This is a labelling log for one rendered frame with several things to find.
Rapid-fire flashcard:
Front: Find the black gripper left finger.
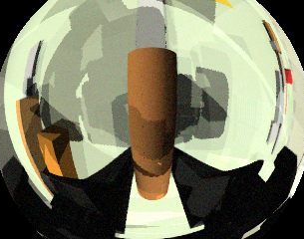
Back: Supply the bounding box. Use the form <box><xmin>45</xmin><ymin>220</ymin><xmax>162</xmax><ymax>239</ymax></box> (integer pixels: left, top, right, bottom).
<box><xmin>40</xmin><ymin>146</ymin><xmax>135</xmax><ymax>235</ymax></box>

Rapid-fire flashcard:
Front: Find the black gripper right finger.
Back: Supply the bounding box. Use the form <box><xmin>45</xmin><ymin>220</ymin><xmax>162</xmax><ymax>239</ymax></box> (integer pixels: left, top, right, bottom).
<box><xmin>171</xmin><ymin>146</ymin><xmax>264</xmax><ymax>228</ymax></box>

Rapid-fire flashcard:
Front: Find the red block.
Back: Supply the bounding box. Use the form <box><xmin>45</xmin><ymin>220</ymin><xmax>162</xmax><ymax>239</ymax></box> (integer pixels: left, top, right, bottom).
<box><xmin>284</xmin><ymin>69</ymin><xmax>292</xmax><ymax>85</ymax></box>

